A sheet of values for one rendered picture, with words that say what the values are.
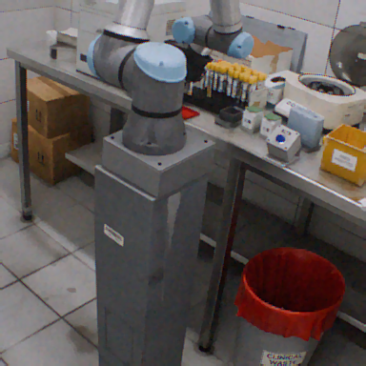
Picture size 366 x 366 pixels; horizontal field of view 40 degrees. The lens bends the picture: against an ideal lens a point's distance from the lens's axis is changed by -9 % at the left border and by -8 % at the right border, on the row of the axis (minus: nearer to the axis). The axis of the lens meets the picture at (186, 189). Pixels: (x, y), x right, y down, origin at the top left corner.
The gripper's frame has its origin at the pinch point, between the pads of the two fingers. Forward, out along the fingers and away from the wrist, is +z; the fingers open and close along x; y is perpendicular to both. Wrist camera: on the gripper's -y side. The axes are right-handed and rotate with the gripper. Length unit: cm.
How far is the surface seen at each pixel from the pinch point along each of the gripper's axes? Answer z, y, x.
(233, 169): -5.0, 35.8, -5.9
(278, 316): 13, 79, -10
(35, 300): 95, 20, -36
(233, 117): -11.6, 23.9, 1.0
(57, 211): 118, -20, 12
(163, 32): -4.6, -19.1, 12.0
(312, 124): -27.7, 40.9, 6.7
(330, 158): -29, 52, 0
